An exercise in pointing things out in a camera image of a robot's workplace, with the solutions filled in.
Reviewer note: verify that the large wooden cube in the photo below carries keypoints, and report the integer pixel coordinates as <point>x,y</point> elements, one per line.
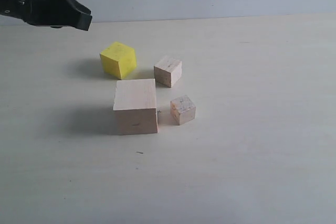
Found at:
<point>135,106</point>

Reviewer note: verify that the yellow cube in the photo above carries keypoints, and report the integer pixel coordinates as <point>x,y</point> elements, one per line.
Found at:
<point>118,60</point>

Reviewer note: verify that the medium wooden cube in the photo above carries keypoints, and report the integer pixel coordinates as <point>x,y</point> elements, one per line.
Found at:
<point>168,71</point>

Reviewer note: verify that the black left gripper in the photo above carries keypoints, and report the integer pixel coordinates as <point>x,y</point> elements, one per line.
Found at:
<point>40,13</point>

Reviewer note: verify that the small wooden cube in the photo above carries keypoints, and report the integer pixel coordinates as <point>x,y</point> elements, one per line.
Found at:
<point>182,109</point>

